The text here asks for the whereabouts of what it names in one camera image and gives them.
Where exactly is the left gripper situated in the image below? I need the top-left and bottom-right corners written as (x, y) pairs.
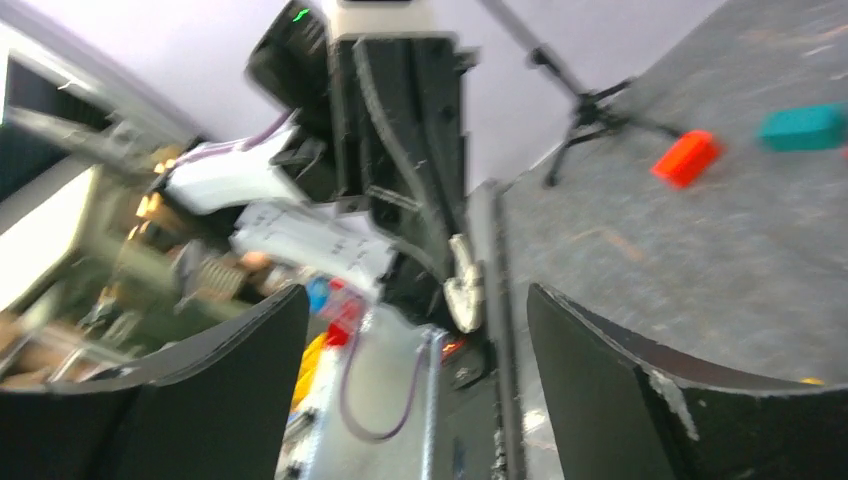
top-left (247, 1), bottom-right (468, 318)

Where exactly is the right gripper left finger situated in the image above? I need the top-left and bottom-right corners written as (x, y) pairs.
top-left (1, 285), bottom-right (309, 479)

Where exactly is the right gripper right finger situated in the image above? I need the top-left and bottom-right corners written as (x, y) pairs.
top-left (527, 283), bottom-right (847, 479)

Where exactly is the white 1 poker chip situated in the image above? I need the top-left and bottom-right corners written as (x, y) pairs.
top-left (443, 234), bottom-right (484, 333)

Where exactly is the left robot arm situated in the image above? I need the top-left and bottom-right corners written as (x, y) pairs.
top-left (157, 1), bottom-right (484, 332)

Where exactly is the clear water bottle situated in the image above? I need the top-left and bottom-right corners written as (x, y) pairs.
top-left (306, 276), bottom-right (366, 346)

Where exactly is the orange block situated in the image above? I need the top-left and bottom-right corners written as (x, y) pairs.
top-left (651, 130), bottom-right (724, 189)

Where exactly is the teal block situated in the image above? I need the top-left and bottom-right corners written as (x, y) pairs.
top-left (757, 104), bottom-right (847, 152)

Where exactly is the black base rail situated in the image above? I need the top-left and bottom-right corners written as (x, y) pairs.
top-left (423, 178), bottom-right (531, 480)

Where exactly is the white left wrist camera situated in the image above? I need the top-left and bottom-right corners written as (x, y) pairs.
top-left (319, 0), bottom-right (437, 38)

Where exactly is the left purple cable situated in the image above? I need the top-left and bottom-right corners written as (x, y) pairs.
top-left (178, 109), bottom-right (296, 167)

